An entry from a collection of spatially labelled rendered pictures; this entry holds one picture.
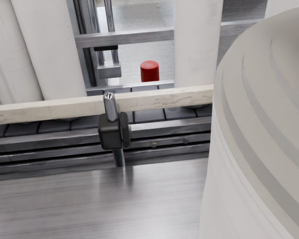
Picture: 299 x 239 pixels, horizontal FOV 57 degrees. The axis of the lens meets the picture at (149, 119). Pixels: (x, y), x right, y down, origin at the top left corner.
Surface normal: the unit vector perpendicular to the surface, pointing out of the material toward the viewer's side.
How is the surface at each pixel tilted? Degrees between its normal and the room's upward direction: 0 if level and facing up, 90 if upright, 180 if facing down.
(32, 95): 90
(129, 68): 0
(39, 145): 90
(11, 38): 90
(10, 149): 90
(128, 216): 0
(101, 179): 0
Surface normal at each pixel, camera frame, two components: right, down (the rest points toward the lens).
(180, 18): -0.77, 0.42
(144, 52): -0.05, -0.79
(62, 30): 0.81, 0.33
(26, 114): 0.10, 0.60
